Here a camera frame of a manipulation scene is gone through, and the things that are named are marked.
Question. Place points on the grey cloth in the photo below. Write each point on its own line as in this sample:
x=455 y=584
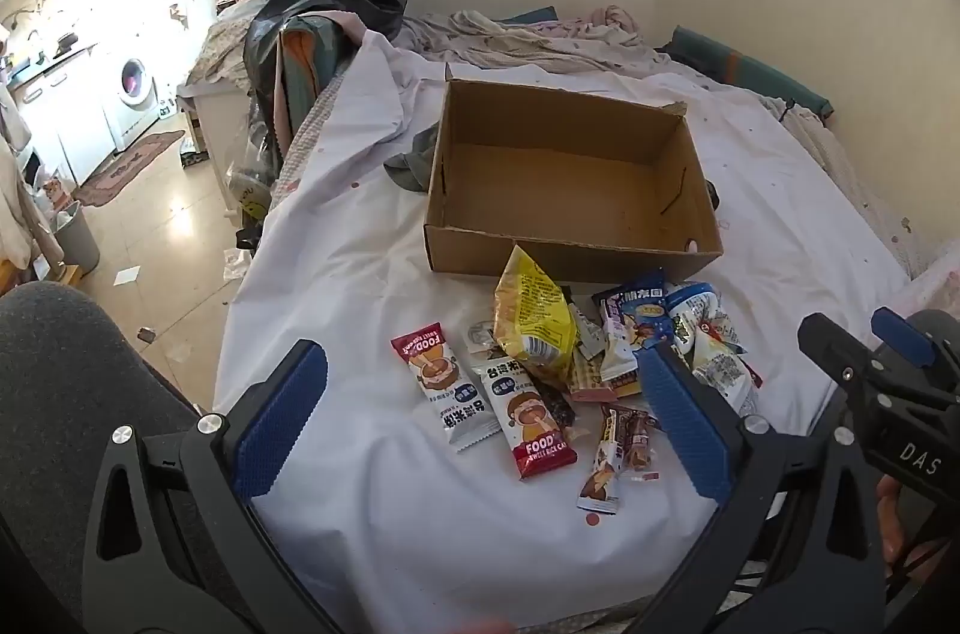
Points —
x=412 y=162

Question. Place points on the blue cartoon snack packet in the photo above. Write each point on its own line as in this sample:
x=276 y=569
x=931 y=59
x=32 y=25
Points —
x=637 y=311

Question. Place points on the small dark floor object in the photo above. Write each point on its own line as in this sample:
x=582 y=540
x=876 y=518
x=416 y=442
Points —
x=147 y=335

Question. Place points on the small white snack packet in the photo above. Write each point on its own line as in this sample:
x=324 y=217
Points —
x=619 y=364

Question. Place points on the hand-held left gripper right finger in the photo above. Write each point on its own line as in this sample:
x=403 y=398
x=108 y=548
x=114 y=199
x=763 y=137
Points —
x=686 y=424

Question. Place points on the person's right hand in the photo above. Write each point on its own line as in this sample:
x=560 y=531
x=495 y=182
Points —
x=892 y=514

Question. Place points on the yellow snack bag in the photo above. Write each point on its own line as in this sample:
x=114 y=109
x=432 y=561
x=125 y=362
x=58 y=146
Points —
x=532 y=311

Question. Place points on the person's grey trouser leg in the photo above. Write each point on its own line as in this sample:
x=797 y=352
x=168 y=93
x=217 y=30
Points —
x=75 y=379

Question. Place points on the white washing machine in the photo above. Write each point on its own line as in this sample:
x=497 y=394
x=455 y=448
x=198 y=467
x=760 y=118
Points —
x=133 y=94

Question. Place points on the small brown candy packet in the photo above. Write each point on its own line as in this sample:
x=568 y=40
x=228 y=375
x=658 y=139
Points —
x=639 y=443

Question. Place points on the crumpled floral blanket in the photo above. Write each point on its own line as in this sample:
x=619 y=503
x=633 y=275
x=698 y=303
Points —
x=525 y=38

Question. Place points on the brown cardboard box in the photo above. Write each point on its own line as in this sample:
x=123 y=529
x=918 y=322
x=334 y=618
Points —
x=570 y=177

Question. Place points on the brown floor mat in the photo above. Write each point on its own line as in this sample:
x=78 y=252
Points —
x=127 y=168

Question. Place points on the long brown chocolate bar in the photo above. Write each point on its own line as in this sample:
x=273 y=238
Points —
x=604 y=461

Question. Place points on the pink wafer bar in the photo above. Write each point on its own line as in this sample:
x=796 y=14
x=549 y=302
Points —
x=589 y=379

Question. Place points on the clear plastic bag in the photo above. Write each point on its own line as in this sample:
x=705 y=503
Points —
x=251 y=177

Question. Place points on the white cabinet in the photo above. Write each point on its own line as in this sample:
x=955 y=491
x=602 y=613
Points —
x=214 y=132

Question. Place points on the teal pillow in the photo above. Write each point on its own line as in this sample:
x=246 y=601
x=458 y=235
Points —
x=750 y=68

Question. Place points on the folded teal and orange bedding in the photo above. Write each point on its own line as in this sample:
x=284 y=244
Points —
x=307 y=72

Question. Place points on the grey trash bin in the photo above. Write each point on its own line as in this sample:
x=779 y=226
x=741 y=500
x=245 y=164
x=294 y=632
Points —
x=76 y=240

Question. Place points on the floral quilt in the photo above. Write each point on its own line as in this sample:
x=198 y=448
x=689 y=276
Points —
x=885 y=206

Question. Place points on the white paper sheet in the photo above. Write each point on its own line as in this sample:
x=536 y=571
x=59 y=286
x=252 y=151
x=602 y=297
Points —
x=127 y=275

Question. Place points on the white bed sheet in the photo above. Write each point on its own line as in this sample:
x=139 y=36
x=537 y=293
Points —
x=360 y=274

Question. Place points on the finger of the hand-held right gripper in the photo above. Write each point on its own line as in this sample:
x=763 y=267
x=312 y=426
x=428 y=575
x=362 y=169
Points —
x=904 y=334
x=829 y=345

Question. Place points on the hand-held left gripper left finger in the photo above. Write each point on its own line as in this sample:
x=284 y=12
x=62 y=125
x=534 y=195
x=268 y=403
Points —
x=281 y=416

